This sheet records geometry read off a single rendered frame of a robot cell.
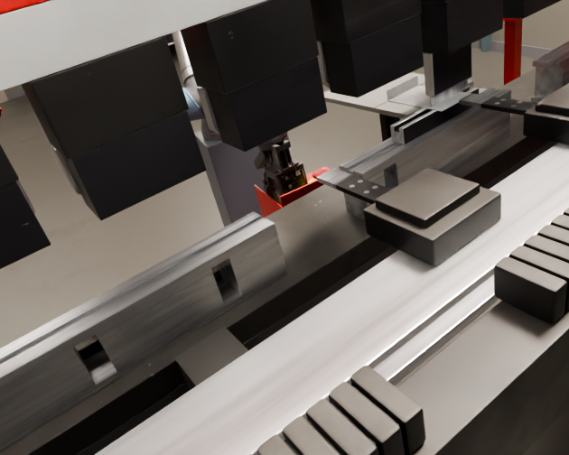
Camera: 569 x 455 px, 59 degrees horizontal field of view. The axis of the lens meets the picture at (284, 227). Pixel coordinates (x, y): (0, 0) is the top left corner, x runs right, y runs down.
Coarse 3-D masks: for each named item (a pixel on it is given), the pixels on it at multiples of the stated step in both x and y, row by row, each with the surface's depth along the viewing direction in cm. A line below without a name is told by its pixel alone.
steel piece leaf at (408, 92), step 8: (408, 80) 98; (416, 80) 100; (392, 88) 97; (400, 88) 98; (408, 88) 99; (416, 88) 99; (424, 88) 98; (392, 96) 97; (400, 96) 97; (408, 96) 97; (416, 96) 96; (424, 96) 95; (408, 104) 93; (416, 104) 92; (424, 104) 91
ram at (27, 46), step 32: (0, 0) 46; (32, 0) 47; (64, 0) 48; (96, 0) 50; (128, 0) 52; (160, 0) 54; (192, 0) 55; (224, 0) 58; (256, 0) 60; (0, 32) 46; (32, 32) 48; (64, 32) 49; (96, 32) 51; (128, 32) 53; (160, 32) 55; (0, 64) 47; (32, 64) 49; (64, 64) 50
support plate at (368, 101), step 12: (396, 84) 104; (468, 84) 96; (324, 96) 108; (336, 96) 106; (348, 96) 105; (372, 96) 101; (384, 96) 100; (360, 108) 99; (372, 108) 96; (384, 108) 94; (396, 108) 93; (408, 108) 92; (420, 108) 91
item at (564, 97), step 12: (468, 96) 90; (480, 96) 88; (552, 96) 75; (564, 96) 74; (492, 108) 84; (504, 108) 82; (516, 108) 81; (528, 108) 80; (540, 108) 74; (552, 108) 72; (564, 108) 71; (528, 120) 75; (540, 120) 73; (552, 120) 72; (564, 120) 70; (528, 132) 76; (540, 132) 74; (552, 132) 73; (564, 132) 71
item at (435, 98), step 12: (468, 48) 89; (432, 60) 85; (444, 60) 86; (456, 60) 88; (468, 60) 90; (432, 72) 86; (444, 72) 87; (456, 72) 89; (468, 72) 91; (432, 84) 87; (444, 84) 88; (456, 84) 90; (432, 96) 88; (444, 96) 91
